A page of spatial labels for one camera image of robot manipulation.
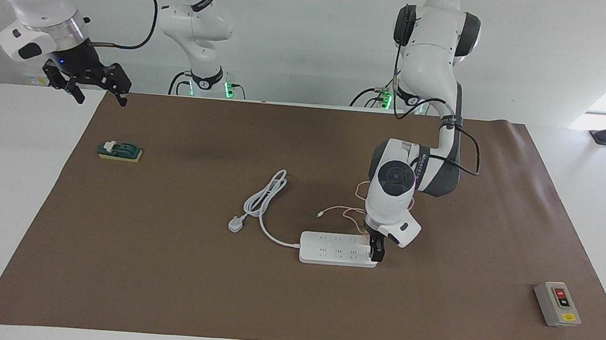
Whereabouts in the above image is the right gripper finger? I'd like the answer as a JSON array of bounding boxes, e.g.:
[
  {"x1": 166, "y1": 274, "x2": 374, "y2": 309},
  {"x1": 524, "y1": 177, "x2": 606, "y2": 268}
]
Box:
[
  {"x1": 95, "y1": 62, "x2": 132, "y2": 107},
  {"x1": 41, "y1": 60, "x2": 87, "y2": 105}
]

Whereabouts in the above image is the pink charging cable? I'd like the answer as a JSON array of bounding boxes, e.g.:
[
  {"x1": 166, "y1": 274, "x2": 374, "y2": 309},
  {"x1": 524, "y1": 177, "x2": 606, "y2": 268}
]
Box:
[{"x1": 315, "y1": 177, "x2": 417, "y2": 239}]

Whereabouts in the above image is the white power strip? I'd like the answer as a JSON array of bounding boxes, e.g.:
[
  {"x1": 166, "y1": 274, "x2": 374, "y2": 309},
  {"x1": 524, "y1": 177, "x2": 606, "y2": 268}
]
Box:
[{"x1": 297, "y1": 230, "x2": 382, "y2": 269}]

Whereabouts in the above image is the brown table mat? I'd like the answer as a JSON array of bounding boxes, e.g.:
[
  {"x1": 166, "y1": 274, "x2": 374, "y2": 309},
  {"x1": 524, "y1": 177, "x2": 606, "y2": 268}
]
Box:
[{"x1": 0, "y1": 80, "x2": 606, "y2": 340}]

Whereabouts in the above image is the white wall socket box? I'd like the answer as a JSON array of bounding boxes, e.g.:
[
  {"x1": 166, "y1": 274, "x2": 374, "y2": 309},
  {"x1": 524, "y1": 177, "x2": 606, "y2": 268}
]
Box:
[{"x1": 22, "y1": 68, "x2": 52, "y2": 87}]

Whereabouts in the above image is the black base cable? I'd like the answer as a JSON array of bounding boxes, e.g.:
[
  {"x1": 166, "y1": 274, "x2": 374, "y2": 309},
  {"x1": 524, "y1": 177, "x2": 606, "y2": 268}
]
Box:
[
  {"x1": 167, "y1": 69, "x2": 195, "y2": 97},
  {"x1": 349, "y1": 84, "x2": 396, "y2": 111}
]

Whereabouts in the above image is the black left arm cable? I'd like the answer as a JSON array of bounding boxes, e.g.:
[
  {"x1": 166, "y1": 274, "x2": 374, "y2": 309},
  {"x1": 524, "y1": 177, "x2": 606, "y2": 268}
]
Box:
[{"x1": 387, "y1": 16, "x2": 491, "y2": 177}]

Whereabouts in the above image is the white power cord with plug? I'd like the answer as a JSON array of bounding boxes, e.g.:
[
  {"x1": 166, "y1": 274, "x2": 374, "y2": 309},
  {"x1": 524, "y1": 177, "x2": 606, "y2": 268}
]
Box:
[{"x1": 226, "y1": 165, "x2": 308, "y2": 249}]

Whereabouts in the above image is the grey on-off switch box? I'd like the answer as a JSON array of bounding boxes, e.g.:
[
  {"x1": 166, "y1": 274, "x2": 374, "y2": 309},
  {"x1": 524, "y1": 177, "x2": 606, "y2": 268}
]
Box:
[{"x1": 532, "y1": 280, "x2": 585, "y2": 329}]

